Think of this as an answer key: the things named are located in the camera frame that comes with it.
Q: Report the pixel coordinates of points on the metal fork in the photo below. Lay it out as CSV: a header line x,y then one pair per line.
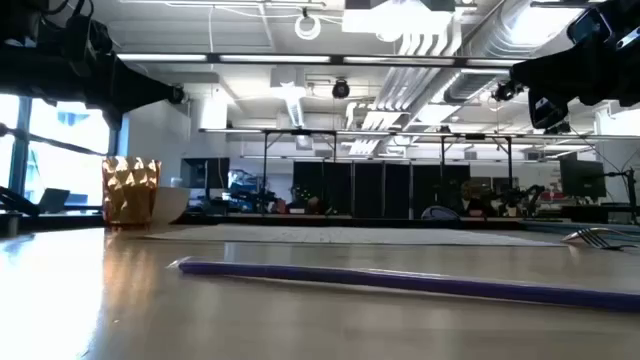
x,y
597,238

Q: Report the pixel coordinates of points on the black metal station frame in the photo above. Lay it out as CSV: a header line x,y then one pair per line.
x,y
300,132

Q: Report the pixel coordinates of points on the person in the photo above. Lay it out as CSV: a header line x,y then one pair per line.
x,y
472,200

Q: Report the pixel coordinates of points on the amber faceted glass cup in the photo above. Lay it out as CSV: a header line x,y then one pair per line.
x,y
130,192

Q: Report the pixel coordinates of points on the black partition panels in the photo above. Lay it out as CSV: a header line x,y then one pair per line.
x,y
380,190

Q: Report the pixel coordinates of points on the long overhead light bar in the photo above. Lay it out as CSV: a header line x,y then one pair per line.
x,y
320,59

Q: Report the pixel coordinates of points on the white bowl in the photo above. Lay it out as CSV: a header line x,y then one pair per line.
x,y
170,204

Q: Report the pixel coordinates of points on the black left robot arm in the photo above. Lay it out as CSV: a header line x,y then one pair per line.
x,y
45,25

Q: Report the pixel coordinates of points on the black overhead camera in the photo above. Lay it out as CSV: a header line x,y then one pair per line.
x,y
341,89

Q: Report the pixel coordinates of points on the purple straw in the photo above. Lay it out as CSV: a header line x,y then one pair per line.
x,y
400,281

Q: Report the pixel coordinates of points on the open laptop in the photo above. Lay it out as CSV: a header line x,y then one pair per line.
x,y
54,200

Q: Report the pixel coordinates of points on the grey woven placemat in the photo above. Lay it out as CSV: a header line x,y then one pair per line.
x,y
340,235

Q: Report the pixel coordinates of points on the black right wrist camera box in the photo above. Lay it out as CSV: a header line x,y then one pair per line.
x,y
546,111

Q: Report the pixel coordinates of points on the black computer monitor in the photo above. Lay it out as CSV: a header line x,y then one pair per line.
x,y
205,173
582,179

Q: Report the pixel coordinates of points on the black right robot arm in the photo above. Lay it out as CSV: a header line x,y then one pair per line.
x,y
622,15

